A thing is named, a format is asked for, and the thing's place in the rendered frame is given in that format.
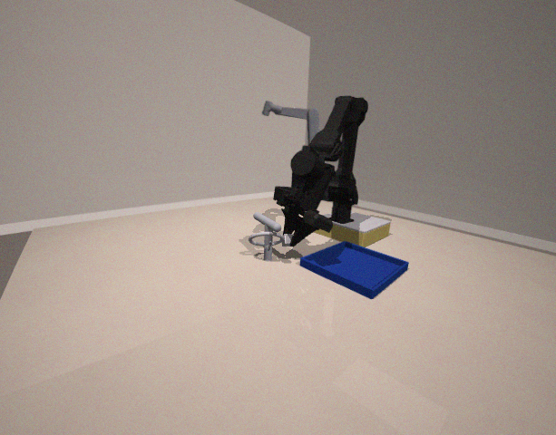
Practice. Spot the blue tray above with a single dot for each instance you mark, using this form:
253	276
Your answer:
357	268

